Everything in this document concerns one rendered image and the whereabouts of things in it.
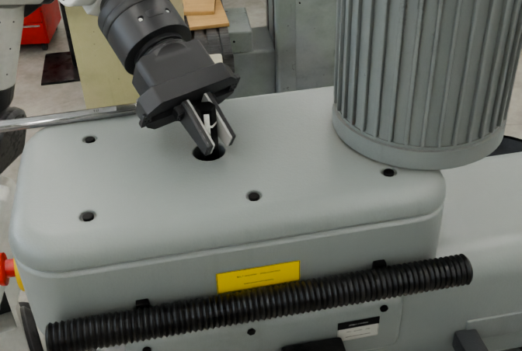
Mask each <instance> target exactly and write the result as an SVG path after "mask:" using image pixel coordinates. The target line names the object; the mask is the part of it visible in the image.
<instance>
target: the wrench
mask: <svg viewBox="0 0 522 351"><path fill-rule="evenodd" d="M137 100H138V99H136V103H137ZM136 103H128V104H122V105H115V106H104V107H99V108H92V109H81V110H76V111H70V112H63V113H52V114H47V115H40V116H29V117H23V118H17V119H11V120H0V133H2V132H8V131H14V130H25V129H30V128H37V127H47V126H53V125H59V124H65V123H76V122H82V121H88V120H98V119H105V118H110V117H116V116H127V115H133V114H136V112H135V109H136V105H137V104H136Z"/></svg>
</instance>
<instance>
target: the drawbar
mask: <svg viewBox="0 0 522 351"><path fill-rule="evenodd" d="M196 112H197V114H198V116H199V118H200V119H201V121H202V123H203V124H204V114H209V117H210V126H212V125H213V124H214V123H215V122H216V121H217V118H216V109H215V105H214V104H213V103H211V102H201V103H199V104H198V105H197V106H196ZM211 139H212V140H213V142H214V144H215V146H214V150H213V151H212V153H211V154H210V155H207V156H206V155H204V153H203V152H202V151H201V150H200V158H201V161H213V160H216V159H219V158H220V157H219V147H218V128H217V124H215V126H214V127H213V128H211Z"/></svg>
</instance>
